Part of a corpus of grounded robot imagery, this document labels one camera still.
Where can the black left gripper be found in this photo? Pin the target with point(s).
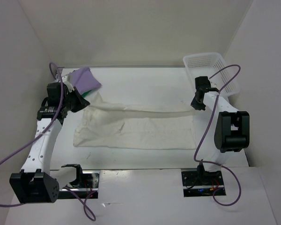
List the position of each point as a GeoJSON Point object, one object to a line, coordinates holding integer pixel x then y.
{"type": "Point", "coordinates": [82, 102]}

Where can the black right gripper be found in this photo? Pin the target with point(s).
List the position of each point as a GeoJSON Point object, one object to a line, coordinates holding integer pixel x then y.
{"type": "Point", "coordinates": [197, 106]}

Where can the green t shirt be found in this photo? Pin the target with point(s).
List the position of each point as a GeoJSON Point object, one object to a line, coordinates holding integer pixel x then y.
{"type": "Point", "coordinates": [84, 95]}

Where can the lavender t shirt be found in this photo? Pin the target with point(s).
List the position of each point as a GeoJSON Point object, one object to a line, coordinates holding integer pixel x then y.
{"type": "Point", "coordinates": [83, 80]}

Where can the cream t shirt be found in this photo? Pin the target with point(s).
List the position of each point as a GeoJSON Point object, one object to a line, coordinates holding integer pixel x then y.
{"type": "Point", "coordinates": [146, 127]}

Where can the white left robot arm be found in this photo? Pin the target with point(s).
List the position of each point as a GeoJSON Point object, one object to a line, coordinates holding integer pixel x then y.
{"type": "Point", "coordinates": [34, 184]}

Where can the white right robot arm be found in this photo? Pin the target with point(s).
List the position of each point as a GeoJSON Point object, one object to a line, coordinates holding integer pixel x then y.
{"type": "Point", "coordinates": [231, 134]}

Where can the white plastic basket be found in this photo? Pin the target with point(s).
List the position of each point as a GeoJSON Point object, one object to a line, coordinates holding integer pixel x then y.
{"type": "Point", "coordinates": [208, 64]}

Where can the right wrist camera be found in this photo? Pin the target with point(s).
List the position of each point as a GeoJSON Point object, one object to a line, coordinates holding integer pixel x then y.
{"type": "Point", "coordinates": [202, 82]}

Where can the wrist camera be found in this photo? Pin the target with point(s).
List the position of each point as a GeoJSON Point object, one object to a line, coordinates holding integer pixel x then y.
{"type": "Point", "coordinates": [54, 91]}
{"type": "Point", "coordinates": [202, 82]}

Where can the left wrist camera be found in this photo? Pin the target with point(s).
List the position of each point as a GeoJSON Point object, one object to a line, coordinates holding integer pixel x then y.
{"type": "Point", "coordinates": [54, 91]}

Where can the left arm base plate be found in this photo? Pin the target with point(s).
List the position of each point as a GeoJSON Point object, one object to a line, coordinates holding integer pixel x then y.
{"type": "Point", "coordinates": [88, 184]}

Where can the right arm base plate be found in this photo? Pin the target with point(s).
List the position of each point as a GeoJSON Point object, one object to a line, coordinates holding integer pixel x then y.
{"type": "Point", "coordinates": [203, 186]}

